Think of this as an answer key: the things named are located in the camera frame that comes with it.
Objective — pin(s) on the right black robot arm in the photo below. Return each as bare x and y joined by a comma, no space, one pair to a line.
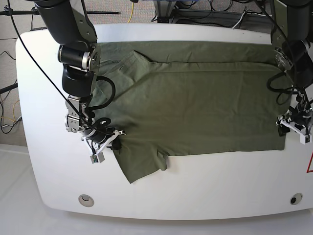
68,23

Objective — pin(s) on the table grommet hole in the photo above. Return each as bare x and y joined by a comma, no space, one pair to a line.
86,200
296,198

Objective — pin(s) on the olive green T-shirt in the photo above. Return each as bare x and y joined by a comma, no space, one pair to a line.
189,98

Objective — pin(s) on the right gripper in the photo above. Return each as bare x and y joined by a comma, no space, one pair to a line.
97,137

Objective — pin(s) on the left table grommet hole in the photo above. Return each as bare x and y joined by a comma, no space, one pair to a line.
86,200

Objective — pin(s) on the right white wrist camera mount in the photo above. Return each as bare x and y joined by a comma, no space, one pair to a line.
96,154

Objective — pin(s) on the grey metal frame base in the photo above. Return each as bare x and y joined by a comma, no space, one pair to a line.
185,12

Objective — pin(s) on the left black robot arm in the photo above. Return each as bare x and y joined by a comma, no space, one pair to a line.
291,39

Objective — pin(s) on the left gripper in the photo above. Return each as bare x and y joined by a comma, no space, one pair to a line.
301,117

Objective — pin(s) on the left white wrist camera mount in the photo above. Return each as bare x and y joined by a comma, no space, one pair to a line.
285,119

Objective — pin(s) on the black tripod stand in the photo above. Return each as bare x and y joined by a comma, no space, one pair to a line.
7,11

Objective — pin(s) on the right table grommet hole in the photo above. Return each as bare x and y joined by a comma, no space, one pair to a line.
296,198

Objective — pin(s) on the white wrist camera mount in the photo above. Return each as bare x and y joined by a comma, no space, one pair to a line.
96,154
285,119

